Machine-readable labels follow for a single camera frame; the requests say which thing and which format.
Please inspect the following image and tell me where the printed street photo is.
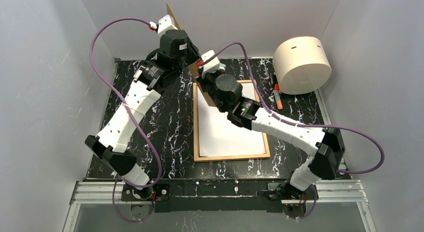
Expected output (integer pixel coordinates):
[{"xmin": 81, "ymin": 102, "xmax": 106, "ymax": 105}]
[{"xmin": 196, "ymin": 82, "xmax": 269, "ymax": 158}]

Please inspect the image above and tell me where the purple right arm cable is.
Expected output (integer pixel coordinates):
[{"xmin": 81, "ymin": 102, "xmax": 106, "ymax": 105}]
[{"xmin": 211, "ymin": 42, "xmax": 386, "ymax": 220}]

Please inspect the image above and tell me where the brown cardboard backing board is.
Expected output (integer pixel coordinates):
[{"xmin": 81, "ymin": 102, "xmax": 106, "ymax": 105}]
[{"xmin": 166, "ymin": 1, "xmax": 216, "ymax": 107}]

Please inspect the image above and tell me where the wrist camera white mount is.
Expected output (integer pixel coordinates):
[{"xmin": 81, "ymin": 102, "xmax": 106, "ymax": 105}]
[
  {"xmin": 198, "ymin": 50, "xmax": 220, "ymax": 78},
  {"xmin": 148, "ymin": 14, "xmax": 178, "ymax": 37}
]

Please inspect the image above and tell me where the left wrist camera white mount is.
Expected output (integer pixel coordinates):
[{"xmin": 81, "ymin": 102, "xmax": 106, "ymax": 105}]
[{"xmin": 148, "ymin": 14, "xmax": 178, "ymax": 37}]

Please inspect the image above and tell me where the white cylindrical container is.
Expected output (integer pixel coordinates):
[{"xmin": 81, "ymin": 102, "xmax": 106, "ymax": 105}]
[{"xmin": 272, "ymin": 36, "xmax": 332, "ymax": 95}]

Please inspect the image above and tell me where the light wooden picture frame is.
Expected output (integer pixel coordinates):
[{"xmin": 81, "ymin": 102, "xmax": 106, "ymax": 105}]
[{"xmin": 192, "ymin": 79, "xmax": 271, "ymax": 163}]

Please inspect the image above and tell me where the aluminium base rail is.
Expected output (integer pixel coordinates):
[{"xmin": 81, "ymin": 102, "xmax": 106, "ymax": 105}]
[{"xmin": 63, "ymin": 180, "xmax": 376, "ymax": 232}]

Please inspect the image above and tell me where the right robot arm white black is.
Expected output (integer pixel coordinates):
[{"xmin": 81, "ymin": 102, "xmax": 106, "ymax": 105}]
[{"xmin": 195, "ymin": 71, "xmax": 345, "ymax": 201}]

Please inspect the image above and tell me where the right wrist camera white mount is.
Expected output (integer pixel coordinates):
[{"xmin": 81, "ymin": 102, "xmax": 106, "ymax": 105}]
[{"xmin": 198, "ymin": 50, "xmax": 220, "ymax": 78}]

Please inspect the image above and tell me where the orange grey marker pen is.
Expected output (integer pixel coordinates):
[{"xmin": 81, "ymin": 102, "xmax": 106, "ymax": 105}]
[{"xmin": 272, "ymin": 84, "xmax": 283, "ymax": 110}]

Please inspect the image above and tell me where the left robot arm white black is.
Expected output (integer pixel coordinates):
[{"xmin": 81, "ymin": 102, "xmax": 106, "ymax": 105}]
[{"xmin": 85, "ymin": 29, "xmax": 200, "ymax": 190}]

